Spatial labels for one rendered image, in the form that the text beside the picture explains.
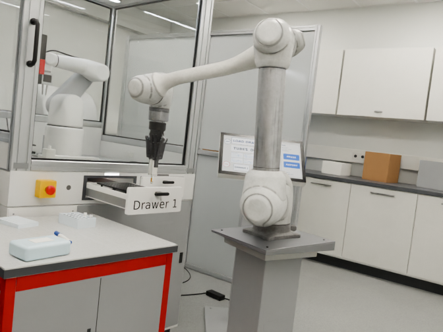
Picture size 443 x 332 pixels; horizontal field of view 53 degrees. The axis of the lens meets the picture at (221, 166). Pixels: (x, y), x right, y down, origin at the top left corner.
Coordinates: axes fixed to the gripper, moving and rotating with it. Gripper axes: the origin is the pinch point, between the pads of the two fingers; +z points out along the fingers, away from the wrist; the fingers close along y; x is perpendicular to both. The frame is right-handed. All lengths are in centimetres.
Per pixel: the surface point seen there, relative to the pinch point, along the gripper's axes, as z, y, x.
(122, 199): 13.4, -4.5, 18.1
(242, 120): -32, 77, -151
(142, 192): 9.1, -10.8, 13.4
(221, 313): 96, 25, -89
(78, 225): 22.7, -4.2, 36.9
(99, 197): 15.1, 11.7, 18.1
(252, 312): 52, -51, -17
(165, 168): 3.3, 23.4, -28.0
